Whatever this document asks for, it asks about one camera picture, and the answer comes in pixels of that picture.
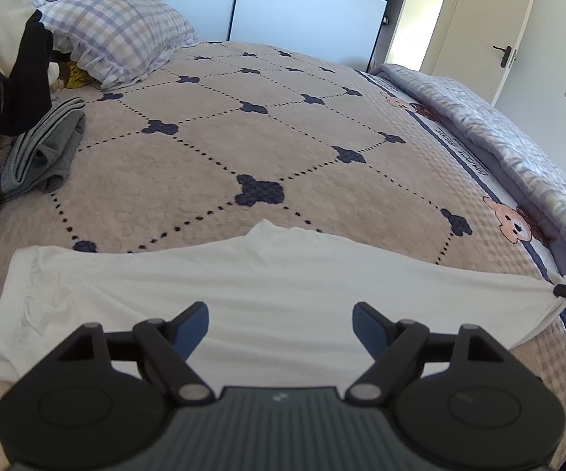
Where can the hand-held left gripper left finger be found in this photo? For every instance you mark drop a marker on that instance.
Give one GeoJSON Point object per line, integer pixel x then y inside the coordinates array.
{"type": "Point", "coordinates": [192, 325]}

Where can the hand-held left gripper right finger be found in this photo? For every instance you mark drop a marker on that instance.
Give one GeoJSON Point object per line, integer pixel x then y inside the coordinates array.
{"type": "Point", "coordinates": [368, 327]}

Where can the white shirt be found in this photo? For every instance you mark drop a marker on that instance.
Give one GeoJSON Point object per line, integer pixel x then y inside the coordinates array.
{"type": "Point", "coordinates": [273, 279]}

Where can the beige patterned bed blanket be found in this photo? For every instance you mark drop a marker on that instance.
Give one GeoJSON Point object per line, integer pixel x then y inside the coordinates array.
{"type": "Point", "coordinates": [312, 147]}

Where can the grey blue quilt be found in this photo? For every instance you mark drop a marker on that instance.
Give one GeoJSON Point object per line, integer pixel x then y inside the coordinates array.
{"type": "Point", "coordinates": [484, 108]}

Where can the folded grey striped garment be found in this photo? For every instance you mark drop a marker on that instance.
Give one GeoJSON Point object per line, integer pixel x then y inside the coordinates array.
{"type": "Point", "coordinates": [42, 147]}

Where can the yellow cloth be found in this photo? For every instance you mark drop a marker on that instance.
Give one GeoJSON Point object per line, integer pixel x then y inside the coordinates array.
{"type": "Point", "coordinates": [78, 76]}

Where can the brown plush toy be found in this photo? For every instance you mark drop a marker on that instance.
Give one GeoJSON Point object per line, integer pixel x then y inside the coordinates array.
{"type": "Point", "coordinates": [57, 76]}

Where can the cream room door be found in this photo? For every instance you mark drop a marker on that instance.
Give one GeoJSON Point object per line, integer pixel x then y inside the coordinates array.
{"type": "Point", "coordinates": [488, 14]}

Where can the plaid pillow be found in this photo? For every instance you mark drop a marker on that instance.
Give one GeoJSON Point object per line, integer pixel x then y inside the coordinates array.
{"type": "Point", "coordinates": [116, 24]}

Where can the blue sliding door wardrobe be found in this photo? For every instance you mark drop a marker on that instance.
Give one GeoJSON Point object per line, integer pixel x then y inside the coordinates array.
{"type": "Point", "coordinates": [302, 10]}

